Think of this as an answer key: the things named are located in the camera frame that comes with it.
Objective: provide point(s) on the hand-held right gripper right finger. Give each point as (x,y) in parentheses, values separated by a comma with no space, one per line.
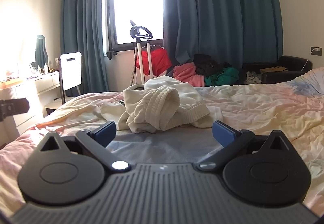
(222,133)

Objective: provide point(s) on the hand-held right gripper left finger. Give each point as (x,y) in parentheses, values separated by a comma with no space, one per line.
(107,130)

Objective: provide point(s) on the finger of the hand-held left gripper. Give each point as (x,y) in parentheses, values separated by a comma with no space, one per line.
(14,107)

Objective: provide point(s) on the cream white zip hoodie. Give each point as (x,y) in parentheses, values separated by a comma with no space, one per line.
(157,105)

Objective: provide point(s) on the white dressing table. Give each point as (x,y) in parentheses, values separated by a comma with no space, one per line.
(30,92)

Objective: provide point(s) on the bed with pastel sheet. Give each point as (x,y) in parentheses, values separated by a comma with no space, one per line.
(265,112)

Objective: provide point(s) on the green garment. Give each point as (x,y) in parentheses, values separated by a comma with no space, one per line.
(224,76)

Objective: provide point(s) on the patterned white cloth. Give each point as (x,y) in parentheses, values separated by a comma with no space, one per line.
(253,77)

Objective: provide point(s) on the white folding chair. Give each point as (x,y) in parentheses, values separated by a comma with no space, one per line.
(70,69)

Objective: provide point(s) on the black garment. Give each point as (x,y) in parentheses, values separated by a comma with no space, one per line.
(206,64)

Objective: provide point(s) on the cardboard box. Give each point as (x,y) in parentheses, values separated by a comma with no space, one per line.
(273,70)

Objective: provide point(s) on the red garment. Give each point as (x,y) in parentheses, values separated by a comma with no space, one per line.
(158,60)

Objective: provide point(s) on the black sofa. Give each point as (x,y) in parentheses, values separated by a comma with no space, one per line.
(286,67)

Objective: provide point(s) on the standing garment steamer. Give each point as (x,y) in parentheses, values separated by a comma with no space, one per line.
(141,44)

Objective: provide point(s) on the narrow teal curtain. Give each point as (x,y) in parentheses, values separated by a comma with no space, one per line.
(82,31)

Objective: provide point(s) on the wide teal curtain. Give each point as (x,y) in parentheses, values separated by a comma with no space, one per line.
(222,16)

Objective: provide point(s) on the dark framed window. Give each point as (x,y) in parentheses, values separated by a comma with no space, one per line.
(136,3)

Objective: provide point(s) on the wavy frame mirror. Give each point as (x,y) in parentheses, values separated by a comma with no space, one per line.
(41,48)

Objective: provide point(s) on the wall socket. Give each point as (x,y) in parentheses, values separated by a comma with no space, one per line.
(316,50)

